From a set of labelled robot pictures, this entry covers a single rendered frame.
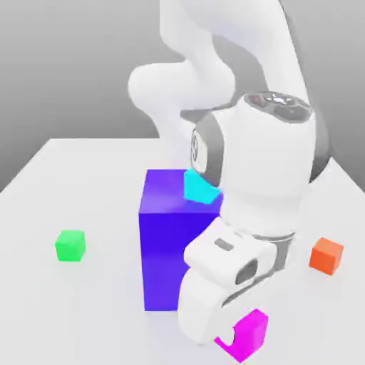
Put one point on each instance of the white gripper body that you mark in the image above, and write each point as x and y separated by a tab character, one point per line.
202	310

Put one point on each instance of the small magenta cube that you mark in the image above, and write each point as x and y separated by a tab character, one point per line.
251	333

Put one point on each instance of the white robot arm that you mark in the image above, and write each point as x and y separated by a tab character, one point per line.
256	159

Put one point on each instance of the small cyan cube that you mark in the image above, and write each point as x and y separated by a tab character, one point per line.
198	189

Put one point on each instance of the small orange cube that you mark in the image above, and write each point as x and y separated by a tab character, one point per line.
325	256

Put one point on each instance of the small green cube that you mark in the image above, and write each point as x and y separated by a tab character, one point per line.
70	245

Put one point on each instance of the large blue box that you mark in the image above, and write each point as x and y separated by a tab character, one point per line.
162	242

